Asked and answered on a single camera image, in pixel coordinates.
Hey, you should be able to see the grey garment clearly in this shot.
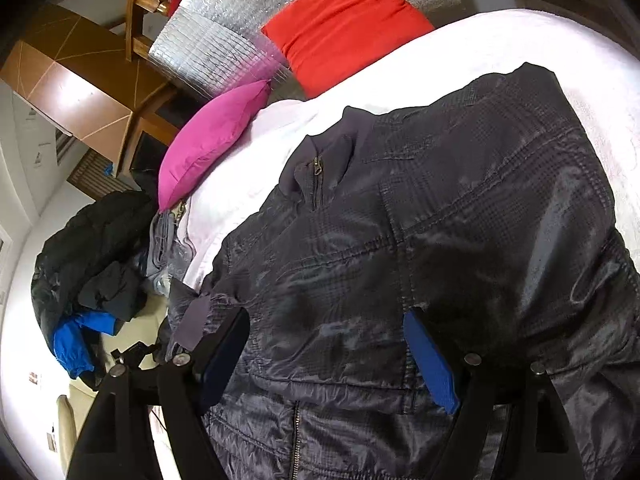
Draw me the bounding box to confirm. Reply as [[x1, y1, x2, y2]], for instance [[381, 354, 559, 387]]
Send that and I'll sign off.
[[145, 200, 196, 301]]

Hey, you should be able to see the pink pillow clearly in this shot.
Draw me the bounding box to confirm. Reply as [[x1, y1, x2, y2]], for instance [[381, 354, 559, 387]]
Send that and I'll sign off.
[[157, 79, 273, 211]]

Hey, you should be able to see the pile of dark clothes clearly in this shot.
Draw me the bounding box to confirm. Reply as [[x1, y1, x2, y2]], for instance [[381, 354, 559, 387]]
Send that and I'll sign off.
[[30, 187, 161, 391]]

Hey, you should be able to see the wicker basket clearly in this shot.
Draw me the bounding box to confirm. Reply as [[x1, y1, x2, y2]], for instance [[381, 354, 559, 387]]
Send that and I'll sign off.
[[67, 150, 118, 201]]

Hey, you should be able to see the wooden headboard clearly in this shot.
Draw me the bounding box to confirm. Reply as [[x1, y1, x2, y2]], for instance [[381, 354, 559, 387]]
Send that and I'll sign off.
[[122, 0, 171, 63]]

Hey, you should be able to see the brown wooden cabinet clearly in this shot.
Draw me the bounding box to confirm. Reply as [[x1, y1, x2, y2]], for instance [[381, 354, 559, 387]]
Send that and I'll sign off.
[[0, 2, 181, 171]]

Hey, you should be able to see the white bedspread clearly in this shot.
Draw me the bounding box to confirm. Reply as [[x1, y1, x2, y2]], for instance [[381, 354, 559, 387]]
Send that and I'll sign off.
[[182, 7, 640, 291]]

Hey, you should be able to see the blue garment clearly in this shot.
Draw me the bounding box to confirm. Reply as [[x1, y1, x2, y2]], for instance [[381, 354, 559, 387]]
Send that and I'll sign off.
[[52, 310, 118, 380]]

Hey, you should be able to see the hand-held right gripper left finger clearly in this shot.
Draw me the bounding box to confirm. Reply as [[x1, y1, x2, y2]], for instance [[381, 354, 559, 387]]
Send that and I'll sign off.
[[65, 306, 251, 480]]

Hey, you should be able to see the silver foil sheet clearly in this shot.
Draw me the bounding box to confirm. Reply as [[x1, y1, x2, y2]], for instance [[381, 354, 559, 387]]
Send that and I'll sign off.
[[148, 0, 463, 101]]

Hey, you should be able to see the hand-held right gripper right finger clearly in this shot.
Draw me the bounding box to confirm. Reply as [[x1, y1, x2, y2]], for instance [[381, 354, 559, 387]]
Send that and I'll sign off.
[[402, 308, 587, 480]]

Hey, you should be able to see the red pillow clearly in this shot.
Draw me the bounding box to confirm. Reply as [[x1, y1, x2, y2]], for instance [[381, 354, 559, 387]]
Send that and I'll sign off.
[[261, 0, 435, 100]]

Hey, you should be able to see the black quilted jacket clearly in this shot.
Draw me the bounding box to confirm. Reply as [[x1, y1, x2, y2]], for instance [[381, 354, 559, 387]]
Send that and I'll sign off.
[[165, 62, 640, 480]]

